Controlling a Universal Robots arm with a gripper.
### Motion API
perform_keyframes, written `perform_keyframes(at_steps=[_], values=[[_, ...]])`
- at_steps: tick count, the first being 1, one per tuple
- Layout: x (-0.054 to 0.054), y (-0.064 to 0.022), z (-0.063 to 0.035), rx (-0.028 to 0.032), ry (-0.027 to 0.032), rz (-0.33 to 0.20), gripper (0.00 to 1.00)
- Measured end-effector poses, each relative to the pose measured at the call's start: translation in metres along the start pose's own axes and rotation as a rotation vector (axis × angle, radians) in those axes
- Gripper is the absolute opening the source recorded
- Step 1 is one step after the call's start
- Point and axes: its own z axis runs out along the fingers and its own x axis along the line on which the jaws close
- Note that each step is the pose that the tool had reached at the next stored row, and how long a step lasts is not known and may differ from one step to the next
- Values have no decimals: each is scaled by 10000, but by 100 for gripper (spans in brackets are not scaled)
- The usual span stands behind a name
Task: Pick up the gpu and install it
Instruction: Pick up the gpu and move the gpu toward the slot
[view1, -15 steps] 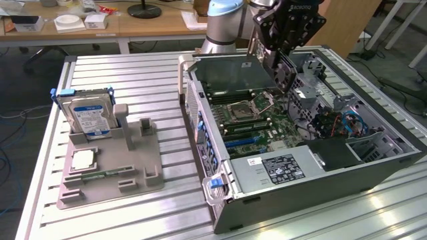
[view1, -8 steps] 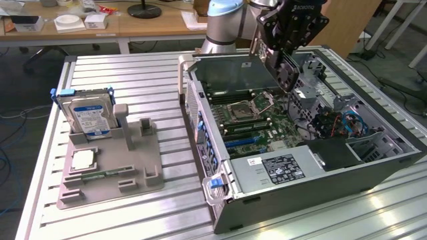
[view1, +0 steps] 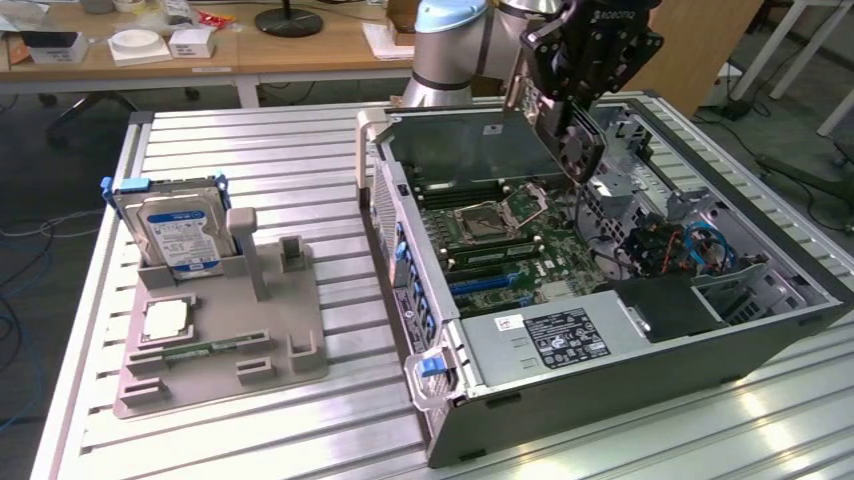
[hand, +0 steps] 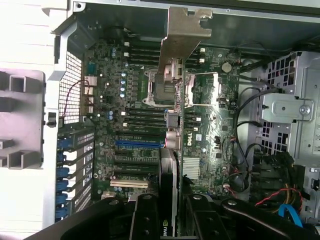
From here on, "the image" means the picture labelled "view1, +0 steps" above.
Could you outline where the black expansion slot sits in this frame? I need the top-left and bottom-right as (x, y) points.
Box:
(445, 263), (521, 284)

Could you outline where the grey power supply unit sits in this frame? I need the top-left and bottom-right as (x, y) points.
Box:
(459, 291), (653, 389)

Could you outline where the hard disk in blue caddy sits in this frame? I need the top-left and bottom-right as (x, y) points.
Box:
(99, 172), (235, 280)

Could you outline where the black lamp base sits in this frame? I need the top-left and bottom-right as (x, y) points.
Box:
(254, 0), (326, 37)

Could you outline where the grey packet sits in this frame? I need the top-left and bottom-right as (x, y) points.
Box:
(163, 0), (197, 25)

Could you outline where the black floor device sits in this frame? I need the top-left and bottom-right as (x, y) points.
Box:
(717, 99), (756, 121)

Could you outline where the black stand leg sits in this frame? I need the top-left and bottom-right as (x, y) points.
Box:
(757, 152), (854, 201)

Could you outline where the metal drive cage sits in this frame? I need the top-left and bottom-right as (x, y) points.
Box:
(573, 144), (676, 261)

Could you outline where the green motherboard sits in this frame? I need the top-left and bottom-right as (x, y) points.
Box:
(407, 172), (613, 321)

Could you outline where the brown cardboard box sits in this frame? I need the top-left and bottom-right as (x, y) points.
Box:
(387, 0), (422, 34)

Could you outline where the metal socket cover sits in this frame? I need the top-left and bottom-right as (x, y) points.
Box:
(503, 180), (556, 234)

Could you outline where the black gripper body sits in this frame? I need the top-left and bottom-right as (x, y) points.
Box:
(560, 0), (662, 94)

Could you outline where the silver CPU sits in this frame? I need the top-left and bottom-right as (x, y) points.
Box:
(145, 301), (193, 340)

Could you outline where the black plastic cover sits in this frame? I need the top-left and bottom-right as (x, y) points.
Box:
(606, 276), (729, 344)

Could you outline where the blue wire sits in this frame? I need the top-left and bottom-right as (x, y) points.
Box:
(686, 219), (740, 275)

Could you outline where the grey parts rack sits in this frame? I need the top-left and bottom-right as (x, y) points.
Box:
(113, 207), (333, 420)

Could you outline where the white box with black top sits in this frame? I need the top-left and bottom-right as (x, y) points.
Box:
(19, 30), (90, 65)

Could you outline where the red wire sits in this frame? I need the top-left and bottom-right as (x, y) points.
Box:
(661, 225), (689, 274)

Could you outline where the wooden office desk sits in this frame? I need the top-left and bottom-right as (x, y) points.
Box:
(0, 0), (242, 109)
(237, 0), (602, 109)

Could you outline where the wooden cabinet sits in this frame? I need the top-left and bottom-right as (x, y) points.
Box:
(566, 0), (766, 116)

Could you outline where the black wire bundle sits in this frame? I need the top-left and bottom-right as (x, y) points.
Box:
(586, 232), (646, 281)

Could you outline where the open black PC case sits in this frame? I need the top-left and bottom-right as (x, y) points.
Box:
(357, 97), (854, 470)

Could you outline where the CPU socket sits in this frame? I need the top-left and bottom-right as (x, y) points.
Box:
(453, 202), (520, 246)

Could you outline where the white labelled box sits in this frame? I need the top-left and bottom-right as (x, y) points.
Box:
(166, 27), (217, 59)

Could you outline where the white paper pile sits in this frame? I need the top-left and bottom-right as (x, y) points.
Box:
(0, 2), (55, 34)

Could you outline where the low profile graphics card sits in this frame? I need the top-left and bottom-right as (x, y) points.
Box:
(505, 69), (610, 185)

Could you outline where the white paper stack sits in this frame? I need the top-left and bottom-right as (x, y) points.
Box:
(363, 22), (419, 61)

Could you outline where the metal disk bay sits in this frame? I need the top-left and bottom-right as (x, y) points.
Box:
(690, 262), (809, 329)

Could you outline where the white table frame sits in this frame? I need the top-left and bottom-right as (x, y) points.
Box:
(730, 0), (854, 136)

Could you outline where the long expansion slot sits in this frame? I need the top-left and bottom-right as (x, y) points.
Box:
(450, 277), (526, 297)

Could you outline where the brown flat package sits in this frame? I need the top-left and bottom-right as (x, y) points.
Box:
(0, 37), (32, 71)

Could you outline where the blue case latch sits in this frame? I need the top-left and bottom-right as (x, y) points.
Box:
(413, 352), (446, 377)

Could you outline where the green RAM stick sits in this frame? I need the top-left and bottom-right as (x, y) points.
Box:
(445, 243), (544, 269)
(162, 338), (242, 359)

